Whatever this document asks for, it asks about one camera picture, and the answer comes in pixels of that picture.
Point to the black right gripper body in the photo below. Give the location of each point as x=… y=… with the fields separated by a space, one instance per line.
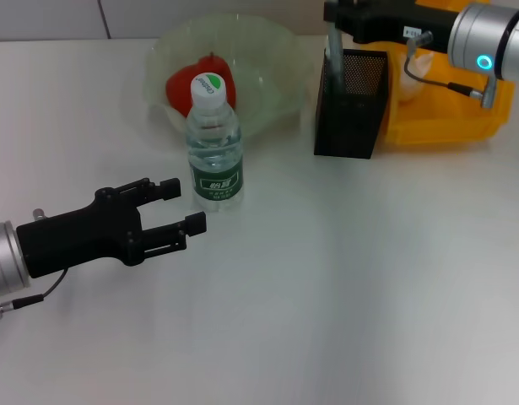
x=390 y=21

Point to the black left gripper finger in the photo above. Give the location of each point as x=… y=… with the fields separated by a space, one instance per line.
x=153 y=192
x=174 y=236

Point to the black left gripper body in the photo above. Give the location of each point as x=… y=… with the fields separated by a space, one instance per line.
x=82 y=240

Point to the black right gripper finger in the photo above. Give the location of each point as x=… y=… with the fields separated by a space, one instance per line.
x=337 y=10

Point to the grey marker pen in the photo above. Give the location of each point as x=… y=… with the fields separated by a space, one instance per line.
x=337 y=55

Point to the clear green-label water bottle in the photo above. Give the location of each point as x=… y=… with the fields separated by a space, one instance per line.
x=217 y=181

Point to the white paper ball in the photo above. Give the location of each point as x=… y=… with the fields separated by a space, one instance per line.
x=411 y=88

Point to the red-orange toy orange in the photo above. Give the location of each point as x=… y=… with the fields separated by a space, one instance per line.
x=179 y=88

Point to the green glass fruit plate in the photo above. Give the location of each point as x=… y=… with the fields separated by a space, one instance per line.
x=267 y=84

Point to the black mesh pen holder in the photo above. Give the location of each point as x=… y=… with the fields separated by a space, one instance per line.
x=347 y=122

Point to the yellow plastic bin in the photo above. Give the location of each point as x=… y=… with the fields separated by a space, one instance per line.
x=436 y=126

